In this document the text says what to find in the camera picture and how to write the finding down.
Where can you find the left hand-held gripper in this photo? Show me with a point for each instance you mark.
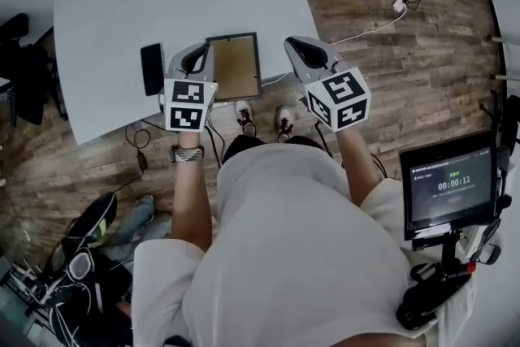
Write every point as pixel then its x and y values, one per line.
pixel 187 105

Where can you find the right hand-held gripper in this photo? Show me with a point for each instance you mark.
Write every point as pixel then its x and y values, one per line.
pixel 341 99

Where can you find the black framed picture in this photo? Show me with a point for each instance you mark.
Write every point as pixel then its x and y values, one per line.
pixel 235 65

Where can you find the person's left forearm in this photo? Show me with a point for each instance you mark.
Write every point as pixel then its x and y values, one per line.
pixel 191 195

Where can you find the person's right forearm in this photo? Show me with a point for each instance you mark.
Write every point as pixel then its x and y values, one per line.
pixel 357 166

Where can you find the black smartphone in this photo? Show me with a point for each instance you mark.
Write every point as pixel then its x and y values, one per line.
pixel 152 69

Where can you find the person's right shoe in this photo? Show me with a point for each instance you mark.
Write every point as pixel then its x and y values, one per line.
pixel 284 122

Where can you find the person's shoe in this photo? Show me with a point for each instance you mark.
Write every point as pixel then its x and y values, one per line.
pixel 284 122
pixel 244 115

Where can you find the person's left shoe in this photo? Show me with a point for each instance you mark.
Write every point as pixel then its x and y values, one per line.
pixel 244 115

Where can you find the metal band wristwatch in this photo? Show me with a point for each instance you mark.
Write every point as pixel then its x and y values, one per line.
pixel 187 153

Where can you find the person's black shorts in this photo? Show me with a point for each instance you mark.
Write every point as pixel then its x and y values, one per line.
pixel 243 144

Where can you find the white power strip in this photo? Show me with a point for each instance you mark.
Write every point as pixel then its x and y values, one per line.
pixel 401 1

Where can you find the black office chair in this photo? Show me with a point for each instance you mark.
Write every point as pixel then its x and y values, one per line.
pixel 28 73

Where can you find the black monitor screen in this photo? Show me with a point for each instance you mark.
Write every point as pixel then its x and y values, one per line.
pixel 451 183

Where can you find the person's white shirt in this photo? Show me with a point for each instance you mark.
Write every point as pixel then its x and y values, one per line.
pixel 284 256

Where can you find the black tripod stand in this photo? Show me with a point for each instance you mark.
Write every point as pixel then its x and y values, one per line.
pixel 508 122

